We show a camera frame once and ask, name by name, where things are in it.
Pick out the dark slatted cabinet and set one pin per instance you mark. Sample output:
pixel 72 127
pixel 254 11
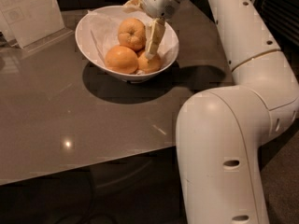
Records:
pixel 282 16

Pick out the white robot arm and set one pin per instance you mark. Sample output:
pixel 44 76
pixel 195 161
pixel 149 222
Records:
pixel 219 131

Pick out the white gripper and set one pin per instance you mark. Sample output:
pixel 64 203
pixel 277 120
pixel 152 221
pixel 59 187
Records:
pixel 158 3

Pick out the clear acrylic sign holder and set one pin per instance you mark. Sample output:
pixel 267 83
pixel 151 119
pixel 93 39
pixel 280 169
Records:
pixel 32 24

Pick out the orange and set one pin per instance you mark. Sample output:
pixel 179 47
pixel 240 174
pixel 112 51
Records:
pixel 121 59
pixel 131 34
pixel 146 66

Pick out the white ceramic bowl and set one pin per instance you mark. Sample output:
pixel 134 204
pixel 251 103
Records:
pixel 87 48

